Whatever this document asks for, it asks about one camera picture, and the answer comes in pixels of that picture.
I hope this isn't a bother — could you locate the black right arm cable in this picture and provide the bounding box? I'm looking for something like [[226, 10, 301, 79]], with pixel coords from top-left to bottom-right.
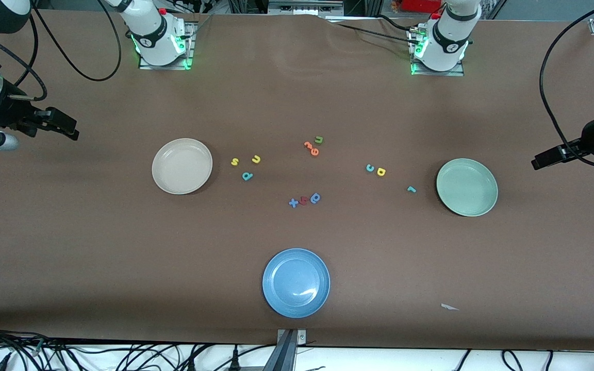
[[0, 0, 123, 101]]

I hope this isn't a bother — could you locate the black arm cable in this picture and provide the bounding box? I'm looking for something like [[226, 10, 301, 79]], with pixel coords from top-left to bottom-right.
[[0, 0, 123, 101], [539, 0, 594, 170]]

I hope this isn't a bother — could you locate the black base cable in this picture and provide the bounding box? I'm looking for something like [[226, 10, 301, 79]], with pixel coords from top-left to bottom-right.
[[328, 14, 426, 46]]

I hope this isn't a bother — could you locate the red box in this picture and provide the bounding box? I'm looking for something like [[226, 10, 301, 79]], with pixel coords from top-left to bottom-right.
[[400, 0, 444, 13]]

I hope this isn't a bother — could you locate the grey metal stand bracket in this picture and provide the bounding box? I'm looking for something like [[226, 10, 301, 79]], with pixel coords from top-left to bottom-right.
[[263, 329, 308, 371]]

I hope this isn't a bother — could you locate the beige plate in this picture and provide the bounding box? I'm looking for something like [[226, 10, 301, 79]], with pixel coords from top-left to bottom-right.
[[152, 138, 213, 195]]

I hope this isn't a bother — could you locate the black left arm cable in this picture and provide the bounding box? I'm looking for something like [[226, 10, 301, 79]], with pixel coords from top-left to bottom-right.
[[539, 0, 594, 170]]

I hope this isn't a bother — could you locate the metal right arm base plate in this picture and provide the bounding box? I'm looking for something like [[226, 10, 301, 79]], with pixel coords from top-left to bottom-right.
[[138, 22, 195, 71]]

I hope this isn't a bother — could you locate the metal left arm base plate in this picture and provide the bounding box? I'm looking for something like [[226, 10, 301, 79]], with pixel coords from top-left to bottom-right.
[[409, 26, 466, 77]]

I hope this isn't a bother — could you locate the blue plate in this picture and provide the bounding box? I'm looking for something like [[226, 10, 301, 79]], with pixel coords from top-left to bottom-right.
[[262, 248, 331, 318]]

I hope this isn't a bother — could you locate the green plate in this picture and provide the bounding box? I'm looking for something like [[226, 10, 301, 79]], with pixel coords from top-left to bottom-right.
[[436, 158, 499, 217]]

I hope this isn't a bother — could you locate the aluminium frame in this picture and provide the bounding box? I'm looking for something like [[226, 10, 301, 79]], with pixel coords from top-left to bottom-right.
[[268, 0, 345, 17]]

